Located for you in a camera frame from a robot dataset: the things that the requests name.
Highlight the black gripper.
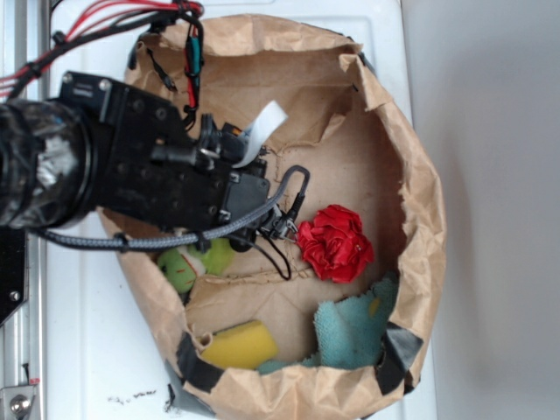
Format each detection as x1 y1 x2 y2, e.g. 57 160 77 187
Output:
91 80 275 255

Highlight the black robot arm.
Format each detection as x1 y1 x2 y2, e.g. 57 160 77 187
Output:
1 72 274 252

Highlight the yellow sponge block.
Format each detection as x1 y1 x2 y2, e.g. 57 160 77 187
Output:
200 320 278 369

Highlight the green plush toy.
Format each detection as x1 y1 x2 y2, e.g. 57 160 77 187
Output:
157 238 235 294

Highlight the red crumpled paper flower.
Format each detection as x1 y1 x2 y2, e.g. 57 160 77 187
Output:
297 205 375 284

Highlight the brown paper bag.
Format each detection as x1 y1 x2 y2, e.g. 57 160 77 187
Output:
119 14 446 419

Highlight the teal cloth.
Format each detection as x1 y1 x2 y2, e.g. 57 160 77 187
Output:
255 270 400 375

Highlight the white ribbon cable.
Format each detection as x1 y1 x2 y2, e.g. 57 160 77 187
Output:
230 99 290 170

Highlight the black metal bracket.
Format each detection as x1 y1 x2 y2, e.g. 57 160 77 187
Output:
0 227 28 326

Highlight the red and black wire bundle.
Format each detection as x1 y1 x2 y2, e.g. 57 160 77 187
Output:
0 0 207 128

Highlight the aluminium frame rail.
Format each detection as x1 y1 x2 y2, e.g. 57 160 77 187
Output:
1 1 51 419

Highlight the silver corner bracket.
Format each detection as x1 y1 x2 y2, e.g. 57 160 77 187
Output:
0 385 41 420

